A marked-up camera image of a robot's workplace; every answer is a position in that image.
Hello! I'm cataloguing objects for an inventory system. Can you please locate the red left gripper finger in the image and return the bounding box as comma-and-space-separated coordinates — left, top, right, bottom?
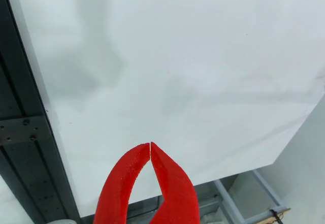
93, 142, 151, 224

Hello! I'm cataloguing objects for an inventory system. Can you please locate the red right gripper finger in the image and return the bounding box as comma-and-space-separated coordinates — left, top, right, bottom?
150, 141, 201, 224

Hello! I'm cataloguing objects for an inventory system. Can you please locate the light wooden board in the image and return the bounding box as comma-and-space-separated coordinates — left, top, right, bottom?
243, 207, 291, 224

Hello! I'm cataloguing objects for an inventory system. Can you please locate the grey metal frame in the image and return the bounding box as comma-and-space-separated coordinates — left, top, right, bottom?
126, 169, 285, 224

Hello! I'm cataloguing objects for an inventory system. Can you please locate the black aluminium extrusion rail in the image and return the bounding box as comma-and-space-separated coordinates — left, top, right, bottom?
0, 0, 82, 224

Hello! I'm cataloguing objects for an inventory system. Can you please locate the black metal bracket plate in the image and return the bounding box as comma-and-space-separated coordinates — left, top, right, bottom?
0, 116, 53, 146

